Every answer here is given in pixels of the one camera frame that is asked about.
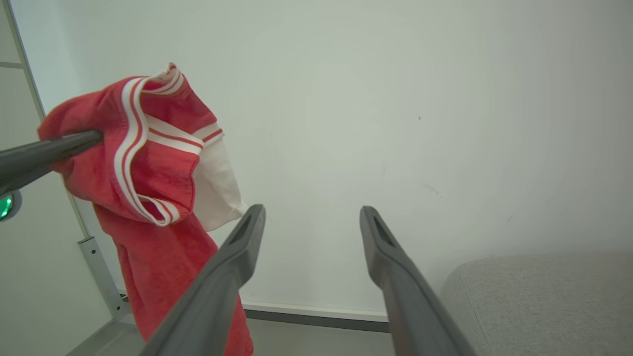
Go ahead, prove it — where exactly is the grey fabric sofa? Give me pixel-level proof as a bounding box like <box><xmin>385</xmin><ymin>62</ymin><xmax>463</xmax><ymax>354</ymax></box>
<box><xmin>439</xmin><ymin>253</ymin><xmax>633</xmax><ymax>356</ymax></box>

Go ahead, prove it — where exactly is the red white-striped jacket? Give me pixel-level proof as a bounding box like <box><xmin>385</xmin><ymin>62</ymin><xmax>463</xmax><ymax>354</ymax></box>
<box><xmin>37</xmin><ymin>62</ymin><xmax>255</xmax><ymax>356</ymax></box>

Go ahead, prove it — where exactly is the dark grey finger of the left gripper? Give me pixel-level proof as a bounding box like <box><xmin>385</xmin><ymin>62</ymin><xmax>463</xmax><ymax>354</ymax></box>
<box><xmin>0</xmin><ymin>130</ymin><xmax>103</xmax><ymax>196</ymax></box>

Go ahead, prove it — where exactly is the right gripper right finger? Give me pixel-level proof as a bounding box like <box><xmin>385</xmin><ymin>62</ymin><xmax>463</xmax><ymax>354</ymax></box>
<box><xmin>360</xmin><ymin>206</ymin><xmax>478</xmax><ymax>356</ymax></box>

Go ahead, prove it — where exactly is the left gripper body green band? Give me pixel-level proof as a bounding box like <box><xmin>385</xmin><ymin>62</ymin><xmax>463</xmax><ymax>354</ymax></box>
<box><xmin>0</xmin><ymin>190</ymin><xmax>23</xmax><ymax>222</ymax></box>

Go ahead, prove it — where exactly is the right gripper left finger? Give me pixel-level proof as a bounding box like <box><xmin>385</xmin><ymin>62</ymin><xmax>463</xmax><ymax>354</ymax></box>
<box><xmin>139</xmin><ymin>204</ymin><xmax>267</xmax><ymax>356</ymax></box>

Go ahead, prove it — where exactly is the grey white baseboard strip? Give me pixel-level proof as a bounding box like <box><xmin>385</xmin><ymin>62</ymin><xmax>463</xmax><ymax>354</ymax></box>
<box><xmin>241</xmin><ymin>301</ymin><xmax>391</xmax><ymax>333</ymax></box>

